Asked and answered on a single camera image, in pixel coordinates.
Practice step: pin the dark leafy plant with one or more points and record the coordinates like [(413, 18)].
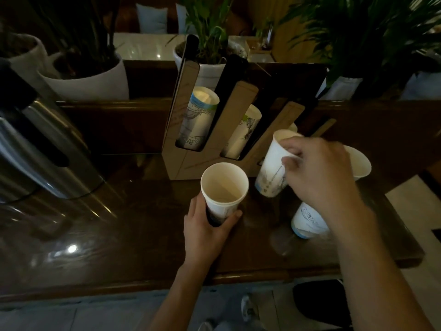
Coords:
[(82, 30)]

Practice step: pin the white paper cup dotted print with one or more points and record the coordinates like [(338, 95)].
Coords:
[(274, 168)]

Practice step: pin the white marble table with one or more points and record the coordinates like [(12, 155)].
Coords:
[(144, 46)]

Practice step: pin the white textured plant pot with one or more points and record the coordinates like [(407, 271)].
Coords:
[(27, 55)]

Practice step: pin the person's left forearm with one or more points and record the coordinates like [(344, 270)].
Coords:
[(186, 296)]

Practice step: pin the pale grey plant pot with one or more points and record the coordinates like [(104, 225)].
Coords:
[(422, 86)]

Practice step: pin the person's right forearm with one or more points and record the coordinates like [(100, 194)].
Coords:
[(372, 272)]

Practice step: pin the stack of blue-rimmed paper cups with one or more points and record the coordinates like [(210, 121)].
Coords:
[(198, 115)]

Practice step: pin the white tapered plant pot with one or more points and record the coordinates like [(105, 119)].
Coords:
[(342, 87)]

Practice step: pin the person's left hand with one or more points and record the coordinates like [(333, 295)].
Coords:
[(199, 241)]

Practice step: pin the white pot with green plant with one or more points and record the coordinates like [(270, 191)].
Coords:
[(206, 70)]

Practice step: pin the stainless steel beverage urn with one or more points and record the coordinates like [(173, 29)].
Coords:
[(38, 148)]

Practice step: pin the black floor mat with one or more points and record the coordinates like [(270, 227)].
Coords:
[(320, 303)]

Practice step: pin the large white plant pot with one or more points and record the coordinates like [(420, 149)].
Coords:
[(89, 82)]

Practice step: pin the stack of green-print paper cups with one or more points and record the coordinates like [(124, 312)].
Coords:
[(243, 134)]

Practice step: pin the white paper cup blue base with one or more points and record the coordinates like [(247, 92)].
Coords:
[(308, 222)]

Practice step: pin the wooden cup dispenser rack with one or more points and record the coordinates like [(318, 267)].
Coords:
[(220, 141)]

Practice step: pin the person's grey shoe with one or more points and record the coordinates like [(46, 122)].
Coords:
[(206, 326), (248, 306)]

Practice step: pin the person's right thumb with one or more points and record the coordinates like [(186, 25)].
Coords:
[(290, 165)]

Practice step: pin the white paper cup dark base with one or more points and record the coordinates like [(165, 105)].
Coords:
[(224, 189)]

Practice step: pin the person's left thumb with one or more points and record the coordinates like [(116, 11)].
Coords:
[(231, 219)]

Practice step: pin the large green palm plant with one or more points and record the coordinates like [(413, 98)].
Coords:
[(361, 34)]

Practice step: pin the light blue cushion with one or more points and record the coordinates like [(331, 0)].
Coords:
[(183, 18), (151, 18)]

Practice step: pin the person's right hand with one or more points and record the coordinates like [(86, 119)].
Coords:
[(324, 175)]

